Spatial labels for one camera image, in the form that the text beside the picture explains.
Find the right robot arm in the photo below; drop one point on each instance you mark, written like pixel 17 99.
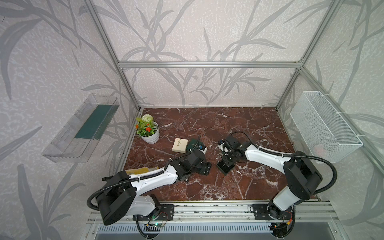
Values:
pixel 302 176

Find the yellow paper tag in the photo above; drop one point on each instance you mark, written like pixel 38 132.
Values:
pixel 137 171

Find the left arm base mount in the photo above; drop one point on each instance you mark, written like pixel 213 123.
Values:
pixel 161 212

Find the potted flower plant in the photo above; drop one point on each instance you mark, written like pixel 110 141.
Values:
pixel 148 129

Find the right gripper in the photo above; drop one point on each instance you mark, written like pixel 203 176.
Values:
pixel 226 162

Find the green jewelry box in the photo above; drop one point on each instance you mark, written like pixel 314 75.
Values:
pixel 193 144

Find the white wire mesh basket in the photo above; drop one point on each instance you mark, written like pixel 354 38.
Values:
pixel 320 123

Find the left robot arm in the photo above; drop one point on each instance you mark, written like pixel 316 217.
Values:
pixel 123 193

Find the clear plastic wall tray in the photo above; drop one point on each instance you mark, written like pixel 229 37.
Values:
pixel 77 140

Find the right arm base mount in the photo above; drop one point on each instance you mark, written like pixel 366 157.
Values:
pixel 261 211

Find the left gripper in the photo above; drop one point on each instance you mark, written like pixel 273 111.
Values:
pixel 206 169

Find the pink object in basket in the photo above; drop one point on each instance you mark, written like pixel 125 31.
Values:
pixel 320 150

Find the green box base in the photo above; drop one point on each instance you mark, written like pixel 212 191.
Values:
pixel 224 168

